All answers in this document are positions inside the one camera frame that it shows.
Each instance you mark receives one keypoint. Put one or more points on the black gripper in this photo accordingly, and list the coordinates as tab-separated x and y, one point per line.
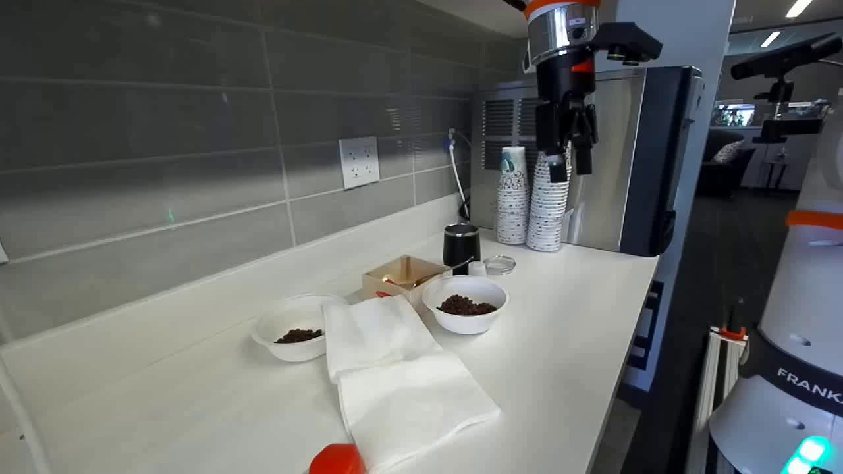
564	117

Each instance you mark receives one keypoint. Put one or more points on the white bowl with brown bits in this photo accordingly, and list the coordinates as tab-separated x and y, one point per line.
466	303

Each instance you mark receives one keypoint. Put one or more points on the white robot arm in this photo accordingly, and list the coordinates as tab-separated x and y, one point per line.
559	49

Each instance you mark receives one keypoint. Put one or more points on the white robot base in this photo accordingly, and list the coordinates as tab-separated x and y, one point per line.
787	408

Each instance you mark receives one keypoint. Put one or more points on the small white bowl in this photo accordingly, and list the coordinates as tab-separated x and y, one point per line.
294	331

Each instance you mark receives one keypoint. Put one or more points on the paper cup stack right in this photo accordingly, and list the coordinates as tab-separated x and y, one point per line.
546	210

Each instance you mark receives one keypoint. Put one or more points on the black metal cup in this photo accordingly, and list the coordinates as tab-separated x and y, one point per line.
459	246

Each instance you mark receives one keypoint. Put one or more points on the wooden box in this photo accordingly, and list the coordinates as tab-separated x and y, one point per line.
405	275

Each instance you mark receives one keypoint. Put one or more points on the white paper towel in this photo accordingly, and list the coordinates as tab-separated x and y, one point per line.
398	390

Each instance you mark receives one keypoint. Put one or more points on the red round lid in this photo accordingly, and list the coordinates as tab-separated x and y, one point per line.
338	460

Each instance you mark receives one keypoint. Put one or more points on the white wall outlet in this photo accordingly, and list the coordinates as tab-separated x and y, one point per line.
360	162

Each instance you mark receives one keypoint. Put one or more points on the black camera on tripod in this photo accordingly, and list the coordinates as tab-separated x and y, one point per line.
775	66

